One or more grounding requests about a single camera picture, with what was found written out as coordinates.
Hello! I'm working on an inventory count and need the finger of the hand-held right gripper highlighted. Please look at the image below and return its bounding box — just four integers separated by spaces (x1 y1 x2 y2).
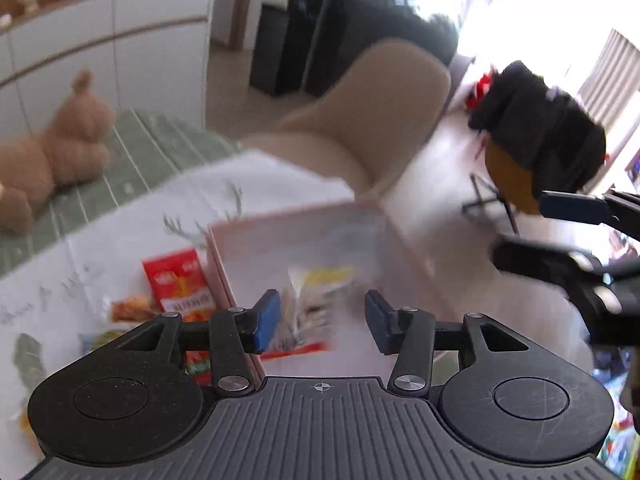
491 236 608 293
539 189 640 242

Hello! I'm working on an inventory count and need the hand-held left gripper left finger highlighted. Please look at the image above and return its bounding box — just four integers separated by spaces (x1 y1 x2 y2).
117 289 282 397

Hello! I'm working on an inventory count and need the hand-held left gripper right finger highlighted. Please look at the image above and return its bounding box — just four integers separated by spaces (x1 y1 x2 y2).
364 289 531 398

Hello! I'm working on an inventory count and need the clear snack packet yellow label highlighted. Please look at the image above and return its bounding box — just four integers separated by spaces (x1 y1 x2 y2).
260 266 358 361

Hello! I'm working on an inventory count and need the pink cardboard box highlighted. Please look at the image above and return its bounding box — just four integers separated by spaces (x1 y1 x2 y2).
206 201 436 391

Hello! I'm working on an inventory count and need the orange chair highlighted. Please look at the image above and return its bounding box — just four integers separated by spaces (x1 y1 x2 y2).
461 137 546 235

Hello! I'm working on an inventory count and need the red green snack packet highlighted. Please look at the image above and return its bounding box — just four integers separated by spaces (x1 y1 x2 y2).
184 350 214 387

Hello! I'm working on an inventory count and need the chair with black jacket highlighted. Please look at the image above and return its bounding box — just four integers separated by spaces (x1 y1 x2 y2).
467 60 608 197

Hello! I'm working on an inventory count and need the striped curtain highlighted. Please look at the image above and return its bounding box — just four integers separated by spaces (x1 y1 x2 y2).
576 27 640 128

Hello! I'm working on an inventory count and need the long bread stick packet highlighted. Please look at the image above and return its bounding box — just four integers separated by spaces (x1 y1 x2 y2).
109 294 157 324

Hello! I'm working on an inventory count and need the white printed cloth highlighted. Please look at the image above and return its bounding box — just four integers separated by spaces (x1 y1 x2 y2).
0 151 357 480

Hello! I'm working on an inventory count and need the beige chair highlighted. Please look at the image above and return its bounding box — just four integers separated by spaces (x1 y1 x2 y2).
239 40 453 201

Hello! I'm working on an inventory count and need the brown teddy bear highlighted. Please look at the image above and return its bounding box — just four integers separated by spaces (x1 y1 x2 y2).
0 70 117 236

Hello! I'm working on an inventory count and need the tall black cabinet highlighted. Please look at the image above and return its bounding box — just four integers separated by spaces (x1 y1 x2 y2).
277 0 332 97

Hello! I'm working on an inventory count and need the white cabinet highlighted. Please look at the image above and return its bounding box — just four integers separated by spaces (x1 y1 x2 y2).
0 0 217 137

